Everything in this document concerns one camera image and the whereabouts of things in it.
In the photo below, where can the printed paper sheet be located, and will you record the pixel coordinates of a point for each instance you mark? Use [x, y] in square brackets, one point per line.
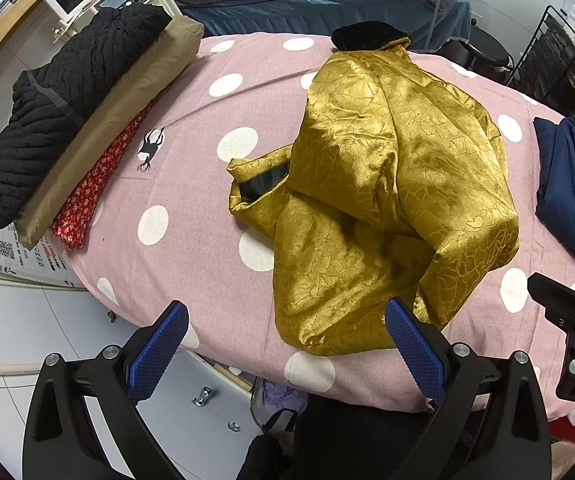
[42, 265]

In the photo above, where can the gold satin jacket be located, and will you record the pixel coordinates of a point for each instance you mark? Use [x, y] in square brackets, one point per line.
[396, 187]

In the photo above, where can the black quilted folded garment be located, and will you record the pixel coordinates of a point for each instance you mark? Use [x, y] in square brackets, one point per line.
[52, 102]

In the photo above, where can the black wire shelf rack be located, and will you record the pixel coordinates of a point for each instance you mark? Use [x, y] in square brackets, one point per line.
[546, 69]

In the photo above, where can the red floral folded cloth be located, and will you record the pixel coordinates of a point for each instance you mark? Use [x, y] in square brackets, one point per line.
[71, 224]

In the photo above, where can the black round stool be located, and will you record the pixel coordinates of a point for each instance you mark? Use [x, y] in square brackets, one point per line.
[487, 57]

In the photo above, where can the navy blue folded garment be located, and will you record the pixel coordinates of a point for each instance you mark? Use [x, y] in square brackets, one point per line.
[556, 191]

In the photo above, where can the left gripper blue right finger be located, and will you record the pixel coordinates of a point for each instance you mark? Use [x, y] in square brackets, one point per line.
[488, 419]

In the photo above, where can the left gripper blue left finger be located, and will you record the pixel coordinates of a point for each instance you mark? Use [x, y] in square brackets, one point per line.
[60, 439]

